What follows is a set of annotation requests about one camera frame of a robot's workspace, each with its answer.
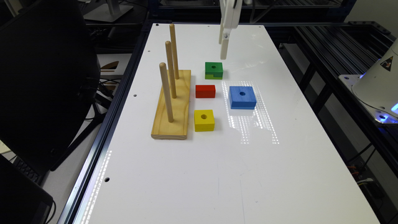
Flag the wooden peg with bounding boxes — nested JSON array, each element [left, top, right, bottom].
[[165, 40, 177, 98], [159, 62, 174, 123], [169, 24, 179, 80]]

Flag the yellow wooden block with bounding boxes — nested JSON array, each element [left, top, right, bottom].
[[194, 110, 215, 132]]

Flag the near wooden peg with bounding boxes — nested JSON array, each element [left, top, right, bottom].
[[159, 62, 174, 123]]

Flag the red wooden block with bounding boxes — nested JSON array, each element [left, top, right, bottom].
[[195, 85, 216, 98]]

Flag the black laptop corner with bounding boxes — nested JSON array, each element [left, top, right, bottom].
[[1, 156, 53, 224]]

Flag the monitor stand base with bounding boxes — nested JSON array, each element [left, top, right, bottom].
[[83, 0, 134, 22]]

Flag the black aluminium frame rack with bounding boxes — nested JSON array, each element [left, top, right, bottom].
[[269, 24, 397, 174]]

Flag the middle wooden peg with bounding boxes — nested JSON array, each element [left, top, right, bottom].
[[165, 40, 177, 98]]

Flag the wooden peg base board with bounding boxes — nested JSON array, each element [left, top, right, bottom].
[[151, 70, 191, 140]]

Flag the green wooden block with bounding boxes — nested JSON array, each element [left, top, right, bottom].
[[205, 62, 223, 80]]

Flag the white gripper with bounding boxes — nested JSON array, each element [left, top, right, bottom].
[[218, 0, 243, 60]]

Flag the blue wooden block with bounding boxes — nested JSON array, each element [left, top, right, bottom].
[[229, 86, 257, 110]]

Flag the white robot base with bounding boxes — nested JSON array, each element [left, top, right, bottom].
[[339, 41, 397, 125]]

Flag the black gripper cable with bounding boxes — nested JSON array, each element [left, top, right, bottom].
[[248, 0, 280, 24]]

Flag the far wooden peg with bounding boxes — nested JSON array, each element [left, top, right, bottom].
[[169, 24, 179, 80]]

